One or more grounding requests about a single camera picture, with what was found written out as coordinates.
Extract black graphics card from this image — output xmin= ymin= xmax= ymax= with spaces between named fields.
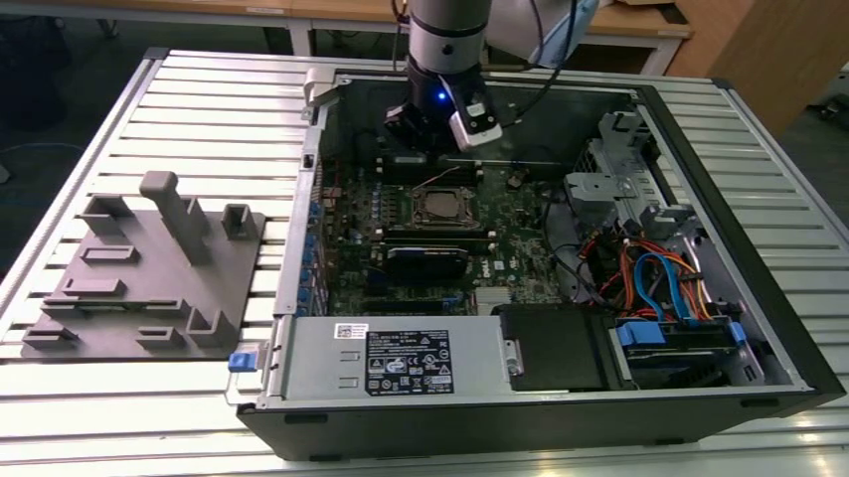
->
xmin=382 ymin=243 xmax=474 ymax=280

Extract small silver heatsink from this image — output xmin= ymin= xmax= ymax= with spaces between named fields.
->
xmin=474 ymin=285 xmax=517 ymax=305

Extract hard disk in blue carrier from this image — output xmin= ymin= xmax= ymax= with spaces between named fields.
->
xmin=613 ymin=317 xmax=748 ymax=392

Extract green motherboard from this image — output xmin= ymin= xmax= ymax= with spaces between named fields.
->
xmin=318 ymin=163 xmax=578 ymax=317

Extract metal socket cover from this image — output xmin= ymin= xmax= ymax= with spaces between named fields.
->
xmin=416 ymin=188 xmax=481 ymax=229

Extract orange power wires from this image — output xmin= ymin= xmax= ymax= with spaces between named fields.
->
xmin=600 ymin=238 xmax=725 ymax=324

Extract black PC case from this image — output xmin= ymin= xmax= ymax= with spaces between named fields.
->
xmin=235 ymin=67 xmax=848 ymax=463

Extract grey power supply unit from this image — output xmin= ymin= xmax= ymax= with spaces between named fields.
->
xmin=262 ymin=313 xmax=517 ymax=398

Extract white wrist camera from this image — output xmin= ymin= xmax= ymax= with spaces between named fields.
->
xmin=448 ymin=83 xmax=506 ymax=153

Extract grey parts rack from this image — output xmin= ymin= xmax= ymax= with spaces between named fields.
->
xmin=19 ymin=170 xmax=269 ymax=360

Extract silver CPU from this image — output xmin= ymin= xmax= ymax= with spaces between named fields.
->
xmin=426 ymin=192 xmax=466 ymax=218

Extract pale blue cable sleeve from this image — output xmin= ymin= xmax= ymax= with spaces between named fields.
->
xmin=529 ymin=0 xmax=603 ymax=70

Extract blue data wire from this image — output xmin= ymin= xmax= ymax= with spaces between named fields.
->
xmin=633 ymin=252 xmax=699 ymax=327

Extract silver metal drive cage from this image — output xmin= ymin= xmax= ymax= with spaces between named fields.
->
xmin=562 ymin=111 xmax=705 ymax=239

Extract black RAM stick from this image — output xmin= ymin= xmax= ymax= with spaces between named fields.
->
xmin=382 ymin=227 xmax=493 ymax=239

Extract black plastic bay cover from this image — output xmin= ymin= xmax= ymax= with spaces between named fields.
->
xmin=494 ymin=302 xmax=629 ymax=395

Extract wooden cabinet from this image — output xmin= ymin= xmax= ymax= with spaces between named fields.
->
xmin=667 ymin=0 xmax=849 ymax=138

